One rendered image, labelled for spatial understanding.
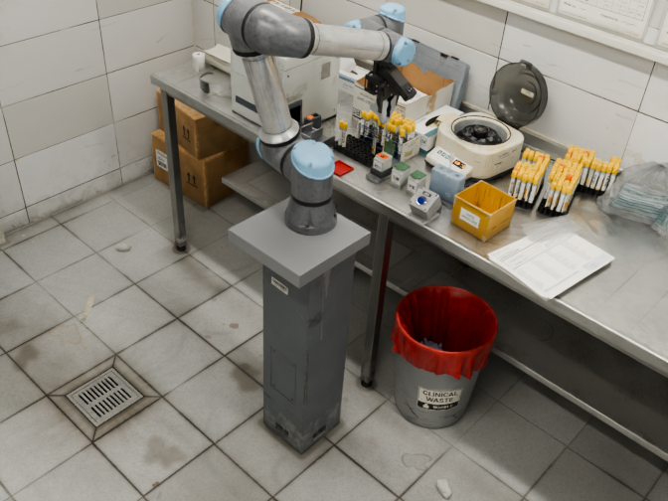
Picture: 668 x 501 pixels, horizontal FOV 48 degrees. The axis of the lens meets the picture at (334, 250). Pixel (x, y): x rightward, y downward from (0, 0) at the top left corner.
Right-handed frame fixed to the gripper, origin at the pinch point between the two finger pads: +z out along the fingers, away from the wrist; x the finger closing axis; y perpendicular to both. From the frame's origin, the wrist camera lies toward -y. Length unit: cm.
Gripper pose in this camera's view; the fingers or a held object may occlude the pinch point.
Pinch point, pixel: (386, 120)
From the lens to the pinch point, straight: 234.3
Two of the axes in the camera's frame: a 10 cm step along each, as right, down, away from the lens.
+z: -0.6, 7.8, 6.2
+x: -7.0, 4.1, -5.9
